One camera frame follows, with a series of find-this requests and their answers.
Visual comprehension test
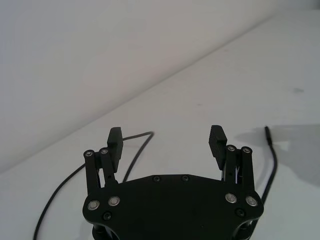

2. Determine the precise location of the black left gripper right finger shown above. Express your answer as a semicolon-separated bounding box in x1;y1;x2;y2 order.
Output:
207;124;256;193

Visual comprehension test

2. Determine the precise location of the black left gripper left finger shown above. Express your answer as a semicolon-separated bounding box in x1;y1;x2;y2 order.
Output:
83;126;124;198

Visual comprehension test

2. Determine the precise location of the black usb cable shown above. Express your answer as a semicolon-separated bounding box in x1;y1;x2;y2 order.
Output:
34;125;279;240

